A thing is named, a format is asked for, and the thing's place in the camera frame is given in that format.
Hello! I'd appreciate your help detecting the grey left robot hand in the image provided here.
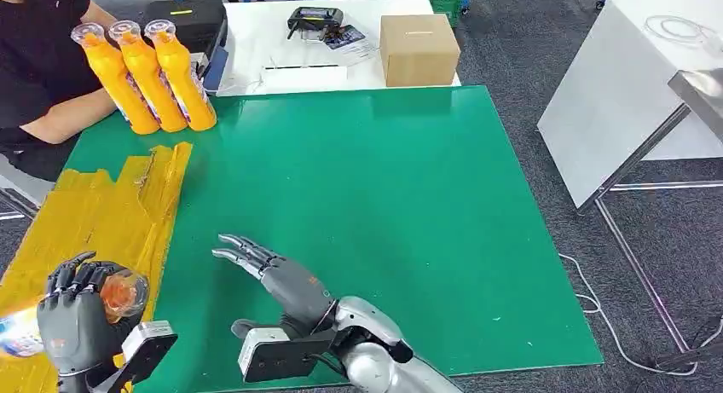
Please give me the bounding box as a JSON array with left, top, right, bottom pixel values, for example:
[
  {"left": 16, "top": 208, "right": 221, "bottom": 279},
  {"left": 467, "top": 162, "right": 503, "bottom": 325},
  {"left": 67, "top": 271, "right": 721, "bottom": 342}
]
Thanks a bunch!
[{"left": 36, "top": 251, "right": 142, "bottom": 378}]

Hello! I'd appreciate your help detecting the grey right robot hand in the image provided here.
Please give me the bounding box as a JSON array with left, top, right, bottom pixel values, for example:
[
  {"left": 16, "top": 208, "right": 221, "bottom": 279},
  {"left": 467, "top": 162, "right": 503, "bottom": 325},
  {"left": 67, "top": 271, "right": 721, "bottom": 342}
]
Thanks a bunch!
[{"left": 211, "top": 234, "right": 340, "bottom": 341}]

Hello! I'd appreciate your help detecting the orange drink bottle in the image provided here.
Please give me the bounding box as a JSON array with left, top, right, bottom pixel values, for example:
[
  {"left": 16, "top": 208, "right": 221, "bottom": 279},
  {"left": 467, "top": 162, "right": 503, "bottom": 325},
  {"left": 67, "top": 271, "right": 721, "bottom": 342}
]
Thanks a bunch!
[
  {"left": 71, "top": 21, "right": 161, "bottom": 136},
  {"left": 108, "top": 20, "right": 188, "bottom": 134},
  {"left": 0, "top": 269, "right": 151, "bottom": 359},
  {"left": 144, "top": 18, "right": 218, "bottom": 133}
]

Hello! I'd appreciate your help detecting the yellow plastic sheet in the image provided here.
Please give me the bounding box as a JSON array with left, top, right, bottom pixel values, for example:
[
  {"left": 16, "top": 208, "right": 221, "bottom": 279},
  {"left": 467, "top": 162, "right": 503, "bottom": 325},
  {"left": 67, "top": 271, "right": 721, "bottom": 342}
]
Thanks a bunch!
[{"left": 0, "top": 142, "right": 194, "bottom": 393}]

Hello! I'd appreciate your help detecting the green table mat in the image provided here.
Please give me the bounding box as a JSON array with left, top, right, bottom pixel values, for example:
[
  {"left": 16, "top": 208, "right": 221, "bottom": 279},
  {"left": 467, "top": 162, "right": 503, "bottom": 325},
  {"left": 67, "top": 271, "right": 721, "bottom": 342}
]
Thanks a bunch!
[{"left": 61, "top": 85, "right": 604, "bottom": 393}]

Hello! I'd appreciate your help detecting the grey seat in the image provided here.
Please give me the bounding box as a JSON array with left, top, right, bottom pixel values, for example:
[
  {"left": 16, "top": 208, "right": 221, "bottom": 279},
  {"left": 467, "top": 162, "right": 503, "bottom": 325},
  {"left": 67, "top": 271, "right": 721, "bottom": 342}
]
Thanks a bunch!
[{"left": 0, "top": 153, "right": 58, "bottom": 214}]

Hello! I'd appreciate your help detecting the dark printed card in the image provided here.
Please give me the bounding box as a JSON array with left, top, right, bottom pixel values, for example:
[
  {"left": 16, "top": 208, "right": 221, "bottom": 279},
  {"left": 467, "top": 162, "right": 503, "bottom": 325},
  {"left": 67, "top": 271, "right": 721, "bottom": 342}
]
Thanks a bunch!
[{"left": 324, "top": 24, "right": 367, "bottom": 50}]

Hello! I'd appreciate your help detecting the small white table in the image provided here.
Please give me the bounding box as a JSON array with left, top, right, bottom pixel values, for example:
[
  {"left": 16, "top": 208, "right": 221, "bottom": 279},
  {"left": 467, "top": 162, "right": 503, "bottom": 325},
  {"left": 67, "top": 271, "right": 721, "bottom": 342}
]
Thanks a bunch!
[{"left": 217, "top": 0, "right": 461, "bottom": 96}]

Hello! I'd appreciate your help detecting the brown cardboard box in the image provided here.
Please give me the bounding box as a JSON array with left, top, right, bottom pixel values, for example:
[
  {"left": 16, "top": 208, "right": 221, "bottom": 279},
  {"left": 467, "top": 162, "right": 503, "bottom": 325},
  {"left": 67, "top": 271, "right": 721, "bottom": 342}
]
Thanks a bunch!
[{"left": 379, "top": 13, "right": 461, "bottom": 89}]

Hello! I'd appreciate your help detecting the black handheld controller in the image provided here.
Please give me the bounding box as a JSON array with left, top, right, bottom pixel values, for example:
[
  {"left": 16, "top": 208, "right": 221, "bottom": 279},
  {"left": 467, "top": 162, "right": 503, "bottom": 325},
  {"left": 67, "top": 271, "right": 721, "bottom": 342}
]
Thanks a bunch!
[{"left": 286, "top": 6, "right": 344, "bottom": 40}]

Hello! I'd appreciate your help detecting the person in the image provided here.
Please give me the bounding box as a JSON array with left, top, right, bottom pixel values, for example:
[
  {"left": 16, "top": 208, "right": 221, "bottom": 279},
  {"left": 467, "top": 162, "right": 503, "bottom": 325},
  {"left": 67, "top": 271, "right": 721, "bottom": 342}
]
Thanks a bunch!
[{"left": 0, "top": 0, "right": 119, "bottom": 182}]

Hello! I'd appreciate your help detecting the black carrying case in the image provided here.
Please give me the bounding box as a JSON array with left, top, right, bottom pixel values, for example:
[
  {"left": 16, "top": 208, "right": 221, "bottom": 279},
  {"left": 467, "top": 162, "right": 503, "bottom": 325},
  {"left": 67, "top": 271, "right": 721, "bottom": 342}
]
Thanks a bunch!
[{"left": 141, "top": 0, "right": 228, "bottom": 55}]

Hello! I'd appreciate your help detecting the green plastic crate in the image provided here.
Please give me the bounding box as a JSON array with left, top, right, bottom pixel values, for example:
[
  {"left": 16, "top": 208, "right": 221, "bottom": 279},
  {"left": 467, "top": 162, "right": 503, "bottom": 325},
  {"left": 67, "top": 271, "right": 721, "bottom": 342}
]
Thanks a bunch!
[{"left": 418, "top": 0, "right": 470, "bottom": 27}]

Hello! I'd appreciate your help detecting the large white steel-legged table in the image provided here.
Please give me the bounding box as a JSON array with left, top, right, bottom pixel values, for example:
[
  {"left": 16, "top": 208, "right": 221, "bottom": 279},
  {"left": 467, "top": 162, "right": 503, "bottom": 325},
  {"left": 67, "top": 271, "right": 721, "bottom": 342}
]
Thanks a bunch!
[{"left": 536, "top": 0, "right": 723, "bottom": 372}]

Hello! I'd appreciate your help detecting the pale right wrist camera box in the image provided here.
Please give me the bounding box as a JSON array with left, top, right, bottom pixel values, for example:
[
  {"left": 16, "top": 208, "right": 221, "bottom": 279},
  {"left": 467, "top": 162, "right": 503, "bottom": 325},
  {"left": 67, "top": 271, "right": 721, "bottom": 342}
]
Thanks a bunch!
[{"left": 237, "top": 327, "right": 340, "bottom": 384}]

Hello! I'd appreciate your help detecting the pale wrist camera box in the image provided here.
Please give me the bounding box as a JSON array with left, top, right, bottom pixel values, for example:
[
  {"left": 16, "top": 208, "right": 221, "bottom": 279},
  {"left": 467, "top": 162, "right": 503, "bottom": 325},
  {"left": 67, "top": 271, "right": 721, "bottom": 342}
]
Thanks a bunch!
[
  {"left": 237, "top": 327, "right": 340, "bottom": 384},
  {"left": 107, "top": 321, "right": 179, "bottom": 393}
]

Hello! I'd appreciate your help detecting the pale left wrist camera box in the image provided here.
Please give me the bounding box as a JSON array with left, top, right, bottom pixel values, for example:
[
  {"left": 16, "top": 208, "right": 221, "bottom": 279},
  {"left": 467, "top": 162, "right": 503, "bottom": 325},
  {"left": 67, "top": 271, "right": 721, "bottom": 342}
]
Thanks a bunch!
[{"left": 107, "top": 321, "right": 179, "bottom": 393}]

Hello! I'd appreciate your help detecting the white floor cable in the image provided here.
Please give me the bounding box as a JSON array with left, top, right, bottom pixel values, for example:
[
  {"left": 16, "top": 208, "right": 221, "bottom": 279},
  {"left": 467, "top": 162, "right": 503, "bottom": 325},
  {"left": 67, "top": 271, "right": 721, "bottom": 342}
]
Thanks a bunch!
[{"left": 558, "top": 253, "right": 702, "bottom": 378}]

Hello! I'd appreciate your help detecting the coiled white cable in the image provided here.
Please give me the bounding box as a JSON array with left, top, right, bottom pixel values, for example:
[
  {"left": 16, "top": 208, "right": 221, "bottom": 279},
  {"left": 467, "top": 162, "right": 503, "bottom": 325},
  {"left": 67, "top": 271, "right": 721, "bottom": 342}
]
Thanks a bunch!
[{"left": 644, "top": 14, "right": 721, "bottom": 47}]

